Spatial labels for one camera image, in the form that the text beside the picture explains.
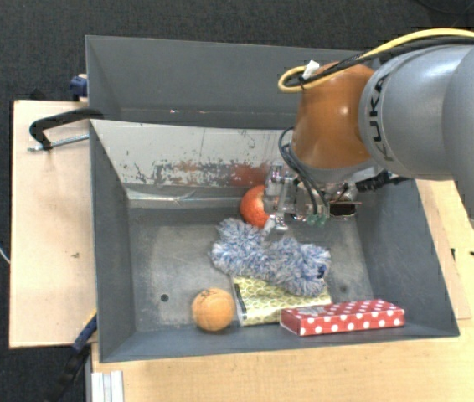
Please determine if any grey metal bin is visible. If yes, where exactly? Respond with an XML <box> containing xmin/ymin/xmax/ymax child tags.
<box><xmin>85</xmin><ymin>34</ymin><xmax>461</xmax><ymax>363</ymax></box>

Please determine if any pale wood flat board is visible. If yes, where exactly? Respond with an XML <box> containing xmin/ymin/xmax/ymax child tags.
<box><xmin>8</xmin><ymin>99</ymin><xmax>100</xmax><ymax>349</ymax></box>

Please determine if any red white-dotted box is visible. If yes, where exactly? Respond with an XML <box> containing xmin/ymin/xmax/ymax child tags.
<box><xmin>280</xmin><ymin>299</ymin><xmax>406</xmax><ymax>338</ymax></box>

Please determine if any red apple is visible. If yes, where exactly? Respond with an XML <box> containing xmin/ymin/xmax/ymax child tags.
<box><xmin>239</xmin><ymin>184</ymin><xmax>272</xmax><ymax>229</ymax></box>

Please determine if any orange ball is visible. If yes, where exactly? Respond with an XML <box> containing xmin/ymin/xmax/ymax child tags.
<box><xmin>191</xmin><ymin>287</ymin><xmax>237</xmax><ymax>333</ymax></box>

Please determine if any yellow patterned packet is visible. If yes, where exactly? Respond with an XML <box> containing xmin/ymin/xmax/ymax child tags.
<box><xmin>231</xmin><ymin>275</ymin><xmax>333</xmax><ymax>327</ymax></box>

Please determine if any black cylinder on white bracket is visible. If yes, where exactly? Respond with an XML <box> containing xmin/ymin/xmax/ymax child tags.
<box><xmin>348</xmin><ymin>171</ymin><xmax>394</xmax><ymax>196</ymax></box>

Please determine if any blue and white fluffy cloth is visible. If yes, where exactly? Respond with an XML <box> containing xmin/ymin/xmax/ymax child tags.
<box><xmin>208</xmin><ymin>217</ymin><xmax>332</xmax><ymax>298</ymax></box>

